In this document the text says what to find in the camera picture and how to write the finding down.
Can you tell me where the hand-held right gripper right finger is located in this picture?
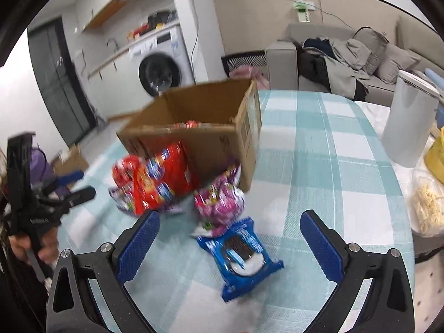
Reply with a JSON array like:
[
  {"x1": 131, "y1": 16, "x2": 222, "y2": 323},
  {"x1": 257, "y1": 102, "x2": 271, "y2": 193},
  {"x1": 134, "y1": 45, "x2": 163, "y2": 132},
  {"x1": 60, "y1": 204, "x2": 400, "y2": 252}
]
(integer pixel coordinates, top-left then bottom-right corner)
[{"x1": 300, "y1": 210, "x2": 416, "y2": 333}]

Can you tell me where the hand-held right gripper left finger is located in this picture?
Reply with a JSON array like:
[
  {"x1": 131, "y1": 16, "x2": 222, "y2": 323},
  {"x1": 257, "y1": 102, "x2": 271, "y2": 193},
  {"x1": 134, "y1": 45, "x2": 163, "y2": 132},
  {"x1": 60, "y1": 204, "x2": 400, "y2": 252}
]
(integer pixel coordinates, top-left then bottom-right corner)
[{"x1": 46, "y1": 210, "x2": 161, "y2": 333}]

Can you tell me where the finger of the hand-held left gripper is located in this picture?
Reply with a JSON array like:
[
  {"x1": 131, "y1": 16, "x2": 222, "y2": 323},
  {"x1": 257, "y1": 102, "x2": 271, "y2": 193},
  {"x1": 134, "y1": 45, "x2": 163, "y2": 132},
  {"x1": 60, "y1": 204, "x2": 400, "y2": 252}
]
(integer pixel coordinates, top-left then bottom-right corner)
[
  {"x1": 33, "y1": 170, "x2": 85, "y2": 198},
  {"x1": 45, "y1": 186, "x2": 97, "y2": 216}
]

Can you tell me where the red white snack packet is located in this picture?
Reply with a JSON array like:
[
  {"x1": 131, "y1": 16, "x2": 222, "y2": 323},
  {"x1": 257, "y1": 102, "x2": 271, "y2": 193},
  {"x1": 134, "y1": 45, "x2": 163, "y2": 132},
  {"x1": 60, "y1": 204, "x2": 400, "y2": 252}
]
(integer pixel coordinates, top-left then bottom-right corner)
[{"x1": 112, "y1": 155, "x2": 144, "y2": 190}]

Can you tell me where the large red snack bag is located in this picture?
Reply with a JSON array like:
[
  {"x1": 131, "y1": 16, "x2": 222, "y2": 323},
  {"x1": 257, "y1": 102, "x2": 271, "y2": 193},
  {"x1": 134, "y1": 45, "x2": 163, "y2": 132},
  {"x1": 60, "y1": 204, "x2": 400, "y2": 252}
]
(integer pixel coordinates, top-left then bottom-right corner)
[{"x1": 133, "y1": 141, "x2": 199, "y2": 216}]

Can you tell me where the blue cookie packet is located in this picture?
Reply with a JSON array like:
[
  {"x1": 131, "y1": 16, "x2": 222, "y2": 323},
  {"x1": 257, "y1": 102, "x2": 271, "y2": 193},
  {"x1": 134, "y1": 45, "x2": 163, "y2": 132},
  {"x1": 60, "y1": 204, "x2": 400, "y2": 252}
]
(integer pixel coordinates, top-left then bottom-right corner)
[{"x1": 195, "y1": 217, "x2": 285, "y2": 302}]

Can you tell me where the brown cardboard box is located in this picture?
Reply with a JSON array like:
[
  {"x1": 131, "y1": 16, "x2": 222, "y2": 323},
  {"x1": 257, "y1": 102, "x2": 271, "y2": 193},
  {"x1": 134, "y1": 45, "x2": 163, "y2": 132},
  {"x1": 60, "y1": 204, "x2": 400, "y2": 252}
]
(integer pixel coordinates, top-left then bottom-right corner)
[{"x1": 116, "y1": 78, "x2": 263, "y2": 193}]

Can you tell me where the small red snack packet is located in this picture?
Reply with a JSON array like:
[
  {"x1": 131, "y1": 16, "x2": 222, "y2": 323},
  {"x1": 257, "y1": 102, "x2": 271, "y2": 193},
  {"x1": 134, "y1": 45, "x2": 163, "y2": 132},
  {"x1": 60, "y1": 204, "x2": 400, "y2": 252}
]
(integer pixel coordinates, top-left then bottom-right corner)
[{"x1": 173, "y1": 120, "x2": 203, "y2": 130}]

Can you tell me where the person's left hand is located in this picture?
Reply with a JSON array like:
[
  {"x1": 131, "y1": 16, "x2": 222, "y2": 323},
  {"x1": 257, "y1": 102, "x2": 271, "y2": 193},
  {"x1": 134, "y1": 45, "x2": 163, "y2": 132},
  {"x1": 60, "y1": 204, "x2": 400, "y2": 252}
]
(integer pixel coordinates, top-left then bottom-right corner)
[{"x1": 9, "y1": 229, "x2": 60, "y2": 264}]

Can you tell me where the flat cardboard box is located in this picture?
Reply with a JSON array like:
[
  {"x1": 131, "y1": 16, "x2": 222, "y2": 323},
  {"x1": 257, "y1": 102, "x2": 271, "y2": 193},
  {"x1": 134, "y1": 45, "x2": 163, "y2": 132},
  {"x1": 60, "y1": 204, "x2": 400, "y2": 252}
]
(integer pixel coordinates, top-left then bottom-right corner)
[{"x1": 52, "y1": 144, "x2": 89, "y2": 184}]

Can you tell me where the purple backpack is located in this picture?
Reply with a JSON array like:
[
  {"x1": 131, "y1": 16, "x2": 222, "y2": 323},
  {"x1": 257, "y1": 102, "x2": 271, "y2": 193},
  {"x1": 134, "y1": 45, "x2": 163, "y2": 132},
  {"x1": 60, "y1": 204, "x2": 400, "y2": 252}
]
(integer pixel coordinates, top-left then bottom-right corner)
[{"x1": 29, "y1": 147, "x2": 70, "y2": 198}]

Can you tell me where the teal checked tablecloth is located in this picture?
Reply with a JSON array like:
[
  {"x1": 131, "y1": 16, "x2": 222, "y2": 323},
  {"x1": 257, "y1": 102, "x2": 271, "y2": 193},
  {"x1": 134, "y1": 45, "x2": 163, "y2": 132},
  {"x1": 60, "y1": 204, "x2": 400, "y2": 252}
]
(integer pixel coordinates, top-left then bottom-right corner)
[{"x1": 55, "y1": 89, "x2": 417, "y2": 333}]

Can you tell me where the dark glass door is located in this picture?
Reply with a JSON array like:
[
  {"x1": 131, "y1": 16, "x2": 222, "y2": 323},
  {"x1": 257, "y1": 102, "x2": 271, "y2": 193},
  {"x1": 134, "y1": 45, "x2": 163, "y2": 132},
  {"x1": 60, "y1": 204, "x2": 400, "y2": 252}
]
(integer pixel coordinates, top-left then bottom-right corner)
[{"x1": 28, "y1": 17, "x2": 96, "y2": 146}]

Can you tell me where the clear bag of noodles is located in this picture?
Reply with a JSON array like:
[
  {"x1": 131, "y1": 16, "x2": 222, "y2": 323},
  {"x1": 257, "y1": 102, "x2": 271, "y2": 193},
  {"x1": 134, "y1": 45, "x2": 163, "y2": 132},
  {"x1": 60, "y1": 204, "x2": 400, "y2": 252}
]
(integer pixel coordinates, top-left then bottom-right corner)
[{"x1": 411, "y1": 170, "x2": 444, "y2": 238}]

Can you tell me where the white kitchen counter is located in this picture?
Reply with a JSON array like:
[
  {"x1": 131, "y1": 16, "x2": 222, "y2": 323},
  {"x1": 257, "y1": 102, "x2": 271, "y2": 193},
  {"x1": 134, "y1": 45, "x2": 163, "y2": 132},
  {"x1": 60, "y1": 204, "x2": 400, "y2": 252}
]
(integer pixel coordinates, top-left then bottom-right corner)
[{"x1": 87, "y1": 35, "x2": 146, "y2": 118}]

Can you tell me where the yellow plastic bag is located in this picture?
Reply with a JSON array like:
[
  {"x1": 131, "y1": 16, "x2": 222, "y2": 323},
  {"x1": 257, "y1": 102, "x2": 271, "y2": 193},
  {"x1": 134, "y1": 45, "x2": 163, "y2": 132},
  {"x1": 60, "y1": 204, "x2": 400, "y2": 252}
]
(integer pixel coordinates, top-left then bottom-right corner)
[{"x1": 423, "y1": 128, "x2": 444, "y2": 176}]

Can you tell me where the white trash bin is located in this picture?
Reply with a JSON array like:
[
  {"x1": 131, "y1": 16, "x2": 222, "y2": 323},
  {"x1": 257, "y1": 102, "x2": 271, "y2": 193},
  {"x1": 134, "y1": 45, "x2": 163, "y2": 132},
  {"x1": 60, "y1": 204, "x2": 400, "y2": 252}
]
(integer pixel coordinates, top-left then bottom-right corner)
[{"x1": 381, "y1": 70, "x2": 440, "y2": 168}]

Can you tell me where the white washing machine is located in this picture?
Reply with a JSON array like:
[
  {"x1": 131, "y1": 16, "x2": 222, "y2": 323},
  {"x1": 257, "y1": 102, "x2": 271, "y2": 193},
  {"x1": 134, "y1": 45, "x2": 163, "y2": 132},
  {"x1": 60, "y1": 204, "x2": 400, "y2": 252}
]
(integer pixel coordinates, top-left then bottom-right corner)
[{"x1": 128, "y1": 24, "x2": 195, "y2": 99}]

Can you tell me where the grey jacket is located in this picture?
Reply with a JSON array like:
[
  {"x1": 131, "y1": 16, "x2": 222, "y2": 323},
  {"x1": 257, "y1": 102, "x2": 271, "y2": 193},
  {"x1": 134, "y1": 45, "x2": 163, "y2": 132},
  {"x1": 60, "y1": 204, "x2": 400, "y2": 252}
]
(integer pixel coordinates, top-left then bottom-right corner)
[{"x1": 324, "y1": 38, "x2": 373, "y2": 102}]

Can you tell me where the black pressure cooker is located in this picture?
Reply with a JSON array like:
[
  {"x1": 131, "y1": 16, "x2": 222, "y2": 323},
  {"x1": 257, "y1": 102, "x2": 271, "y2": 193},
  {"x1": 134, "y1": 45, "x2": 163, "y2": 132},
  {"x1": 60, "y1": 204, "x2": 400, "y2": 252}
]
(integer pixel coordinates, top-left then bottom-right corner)
[{"x1": 147, "y1": 12, "x2": 170, "y2": 30}]

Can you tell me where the dark clothes pile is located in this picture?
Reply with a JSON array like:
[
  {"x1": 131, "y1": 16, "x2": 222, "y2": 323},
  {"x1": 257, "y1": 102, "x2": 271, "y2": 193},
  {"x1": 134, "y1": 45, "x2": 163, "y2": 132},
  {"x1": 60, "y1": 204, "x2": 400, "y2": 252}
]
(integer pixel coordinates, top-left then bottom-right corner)
[{"x1": 298, "y1": 36, "x2": 335, "y2": 92}]

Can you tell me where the grey sofa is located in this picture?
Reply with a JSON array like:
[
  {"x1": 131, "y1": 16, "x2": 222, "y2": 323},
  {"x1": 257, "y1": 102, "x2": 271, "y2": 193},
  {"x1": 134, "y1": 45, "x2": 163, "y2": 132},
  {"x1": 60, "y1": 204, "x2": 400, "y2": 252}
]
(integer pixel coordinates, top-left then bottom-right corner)
[{"x1": 267, "y1": 16, "x2": 444, "y2": 106}]

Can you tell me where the pink plastic bag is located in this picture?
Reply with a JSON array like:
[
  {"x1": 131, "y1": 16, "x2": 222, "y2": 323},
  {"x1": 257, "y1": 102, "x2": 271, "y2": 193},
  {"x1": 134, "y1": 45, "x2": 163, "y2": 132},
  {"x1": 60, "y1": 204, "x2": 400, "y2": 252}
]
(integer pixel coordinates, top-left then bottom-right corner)
[{"x1": 229, "y1": 64, "x2": 270, "y2": 89}]

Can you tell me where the light grey pillow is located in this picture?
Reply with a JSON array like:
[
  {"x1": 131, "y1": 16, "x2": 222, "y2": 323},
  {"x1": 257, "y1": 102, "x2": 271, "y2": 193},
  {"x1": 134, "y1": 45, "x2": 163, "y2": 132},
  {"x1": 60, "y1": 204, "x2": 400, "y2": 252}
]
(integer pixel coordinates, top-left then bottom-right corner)
[{"x1": 375, "y1": 43, "x2": 421, "y2": 84}]

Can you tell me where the black patterned chair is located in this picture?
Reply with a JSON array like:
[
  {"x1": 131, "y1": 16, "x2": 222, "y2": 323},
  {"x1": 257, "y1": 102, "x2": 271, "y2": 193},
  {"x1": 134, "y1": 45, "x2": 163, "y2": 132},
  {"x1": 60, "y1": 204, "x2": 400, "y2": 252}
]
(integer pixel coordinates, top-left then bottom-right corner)
[{"x1": 221, "y1": 51, "x2": 268, "y2": 77}]

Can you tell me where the light blue pillow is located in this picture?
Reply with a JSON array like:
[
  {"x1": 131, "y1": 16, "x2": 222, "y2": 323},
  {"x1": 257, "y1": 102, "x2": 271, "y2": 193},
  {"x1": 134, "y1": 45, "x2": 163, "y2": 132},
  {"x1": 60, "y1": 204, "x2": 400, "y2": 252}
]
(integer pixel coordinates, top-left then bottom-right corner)
[{"x1": 425, "y1": 67, "x2": 444, "y2": 87}]

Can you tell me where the large grey pillow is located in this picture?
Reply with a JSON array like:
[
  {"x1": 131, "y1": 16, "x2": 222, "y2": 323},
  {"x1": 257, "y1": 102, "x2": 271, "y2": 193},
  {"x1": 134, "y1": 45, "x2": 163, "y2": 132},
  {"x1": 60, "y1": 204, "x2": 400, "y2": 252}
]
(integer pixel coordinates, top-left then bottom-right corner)
[{"x1": 352, "y1": 26, "x2": 390, "y2": 75}]

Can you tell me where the white wall cabinet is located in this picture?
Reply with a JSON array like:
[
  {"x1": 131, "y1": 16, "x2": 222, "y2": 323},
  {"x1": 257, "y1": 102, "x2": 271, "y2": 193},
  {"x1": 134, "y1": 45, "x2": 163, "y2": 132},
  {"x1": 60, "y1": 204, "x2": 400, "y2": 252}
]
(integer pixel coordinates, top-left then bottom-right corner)
[{"x1": 74, "y1": 0, "x2": 174, "y2": 32}]

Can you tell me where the green white wall device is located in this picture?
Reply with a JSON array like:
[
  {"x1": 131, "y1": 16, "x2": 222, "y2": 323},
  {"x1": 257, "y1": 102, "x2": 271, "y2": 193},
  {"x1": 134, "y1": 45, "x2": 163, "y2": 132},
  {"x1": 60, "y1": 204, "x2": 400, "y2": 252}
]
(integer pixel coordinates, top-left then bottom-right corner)
[{"x1": 292, "y1": 1, "x2": 316, "y2": 23}]

